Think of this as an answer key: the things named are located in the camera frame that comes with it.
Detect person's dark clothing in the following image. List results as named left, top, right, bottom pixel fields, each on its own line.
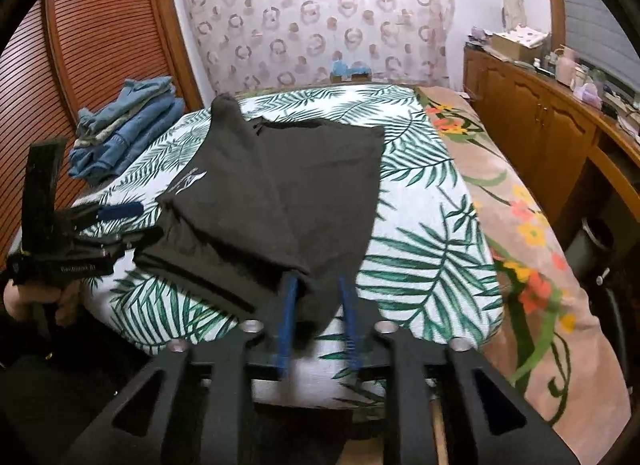
left=0, top=340, right=156, bottom=465

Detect purple container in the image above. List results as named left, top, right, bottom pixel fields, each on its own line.
left=575, top=82, right=603, bottom=108

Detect black pants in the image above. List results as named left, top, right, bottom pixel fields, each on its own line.
left=134, top=94, right=387, bottom=341

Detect floral blanket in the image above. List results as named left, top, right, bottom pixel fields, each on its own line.
left=415, top=86, right=633, bottom=451

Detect blue denim jeans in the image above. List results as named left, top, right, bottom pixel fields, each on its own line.
left=69, top=115, right=187, bottom=182
left=72, top=97, right=187, bottom=163

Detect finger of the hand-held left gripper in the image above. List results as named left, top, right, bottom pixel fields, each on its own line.
left=65, top=201, right=144, bottom=232
left=75, top=226, right=167, bottom=259

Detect black chair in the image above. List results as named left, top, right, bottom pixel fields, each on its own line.
left=570, top=225, right=640, bottom=386

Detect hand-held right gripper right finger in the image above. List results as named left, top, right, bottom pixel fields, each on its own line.
left=339, top=275, right=583, bottom=465

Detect wooden cabinet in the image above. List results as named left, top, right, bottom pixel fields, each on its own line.
left=462, top=45, right=640, bottom=246

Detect palm leaf bed sheet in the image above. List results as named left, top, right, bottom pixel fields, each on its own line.
left=70, top=84, right=503, bottom=408

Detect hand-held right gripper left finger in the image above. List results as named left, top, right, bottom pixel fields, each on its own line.
left=65, top=275, right=301, bottom=465

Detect person's left hand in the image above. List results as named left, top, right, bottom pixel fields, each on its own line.
left=2, top=280, right=82, bottom=329

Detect wooden louvered wardrobe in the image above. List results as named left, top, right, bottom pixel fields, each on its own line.
left=0, top=0, right=203, bottom=256

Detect small blue item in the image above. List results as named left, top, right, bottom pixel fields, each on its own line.
left=330, top=61, right=373, bottom=83

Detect cardboard box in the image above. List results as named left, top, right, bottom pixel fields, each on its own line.
left=492, top=25, right=551, bottom=63

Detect circle patterned curtain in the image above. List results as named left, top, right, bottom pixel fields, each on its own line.
left=172, top=0, right=458, bottom=96

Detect grey-green pants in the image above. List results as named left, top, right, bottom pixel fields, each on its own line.
left=75, top=102, right=173, bottom=148

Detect grey window blind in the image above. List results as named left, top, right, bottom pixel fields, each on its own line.
left=552, top=0, right=640, bottom=96

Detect light blue jeans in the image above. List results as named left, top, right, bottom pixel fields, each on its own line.
left=77, top=76, right=176, bottom=130

